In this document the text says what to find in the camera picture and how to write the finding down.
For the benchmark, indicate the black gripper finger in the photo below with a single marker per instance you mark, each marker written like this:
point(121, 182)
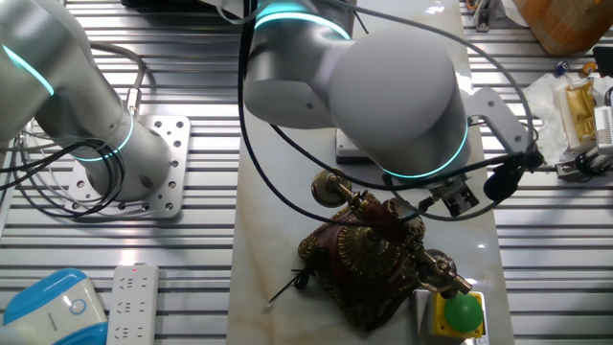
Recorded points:
point(454, 207)
point(468, 199)

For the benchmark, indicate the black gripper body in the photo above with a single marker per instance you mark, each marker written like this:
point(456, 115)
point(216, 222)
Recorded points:
point(443, 189)

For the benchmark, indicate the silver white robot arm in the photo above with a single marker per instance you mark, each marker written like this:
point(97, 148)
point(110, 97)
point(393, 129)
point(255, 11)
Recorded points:
point(392, 96)

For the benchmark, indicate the antique brown rotary telephone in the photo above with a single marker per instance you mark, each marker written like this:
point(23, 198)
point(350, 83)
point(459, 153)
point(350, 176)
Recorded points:
point(383, 223)

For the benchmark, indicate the brown brass rotary phone base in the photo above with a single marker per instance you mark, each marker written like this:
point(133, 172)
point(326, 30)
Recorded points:
point(369, 249)

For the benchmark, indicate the grey box red mushroom button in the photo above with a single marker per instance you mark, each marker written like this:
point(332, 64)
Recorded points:
point(349, 151)

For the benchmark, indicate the yellow box green dome button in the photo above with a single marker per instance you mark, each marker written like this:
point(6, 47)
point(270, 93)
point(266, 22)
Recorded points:
point(460, 311)

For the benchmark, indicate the white crumpled tissue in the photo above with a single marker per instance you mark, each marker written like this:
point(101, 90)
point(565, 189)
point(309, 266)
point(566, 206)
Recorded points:
point(546, 115)

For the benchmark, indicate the yellow white foam packaging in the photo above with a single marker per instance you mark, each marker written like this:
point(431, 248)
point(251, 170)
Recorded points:
point(579, 110)

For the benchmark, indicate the white ribbed plastic object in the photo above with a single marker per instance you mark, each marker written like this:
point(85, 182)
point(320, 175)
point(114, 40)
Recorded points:
point(604, 127)

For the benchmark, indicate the brown cardboard box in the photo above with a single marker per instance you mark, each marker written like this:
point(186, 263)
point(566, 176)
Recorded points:
point(565, 24)

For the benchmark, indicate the white power strip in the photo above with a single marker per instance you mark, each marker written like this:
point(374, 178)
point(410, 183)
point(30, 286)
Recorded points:
point(133, 302)

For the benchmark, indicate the dark grey laptop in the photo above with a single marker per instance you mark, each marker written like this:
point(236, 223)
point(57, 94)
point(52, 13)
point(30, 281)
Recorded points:
point(163, 4)

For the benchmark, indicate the blue white rounded device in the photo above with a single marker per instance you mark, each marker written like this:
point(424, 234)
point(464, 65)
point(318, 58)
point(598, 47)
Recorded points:
point(48, 306)

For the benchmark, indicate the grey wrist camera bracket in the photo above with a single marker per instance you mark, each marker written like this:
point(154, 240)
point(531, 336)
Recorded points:
point(498, 120)

